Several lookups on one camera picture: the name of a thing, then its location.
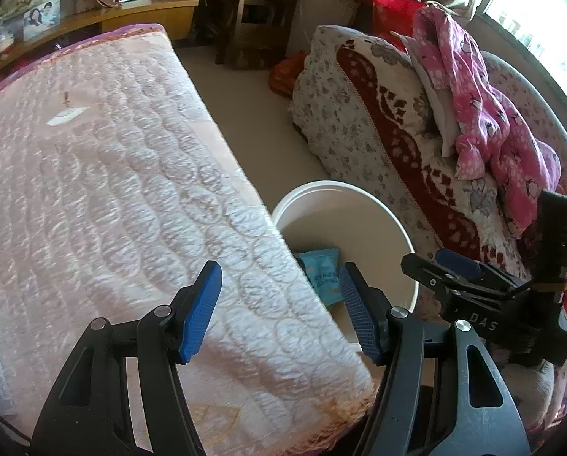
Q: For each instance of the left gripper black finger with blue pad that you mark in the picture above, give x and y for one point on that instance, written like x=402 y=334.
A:
x=87 y=411
x=440 y=393

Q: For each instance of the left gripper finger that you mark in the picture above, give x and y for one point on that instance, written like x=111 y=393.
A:
x=461 y=271
x=428 y=273

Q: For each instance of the blue snack packet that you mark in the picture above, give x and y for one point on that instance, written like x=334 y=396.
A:
x=321 y=269

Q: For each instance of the white bucket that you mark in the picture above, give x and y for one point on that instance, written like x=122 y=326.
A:
x=331 y=214

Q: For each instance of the pink patterned garment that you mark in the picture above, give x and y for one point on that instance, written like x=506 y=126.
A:
x=494 y=138

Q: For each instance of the pink quilted table cover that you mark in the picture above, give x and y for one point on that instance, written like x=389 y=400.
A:
x=116 y=187

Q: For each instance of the red cushion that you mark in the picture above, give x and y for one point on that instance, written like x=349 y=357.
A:
x=393 y=17

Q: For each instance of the wooden chair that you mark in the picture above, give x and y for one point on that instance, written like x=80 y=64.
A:
x=253 y=34

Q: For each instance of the wooden cabinet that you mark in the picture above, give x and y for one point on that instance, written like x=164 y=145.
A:
x=174 y=15

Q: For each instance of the framed photo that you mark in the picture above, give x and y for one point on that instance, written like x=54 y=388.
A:
x=41 y=18

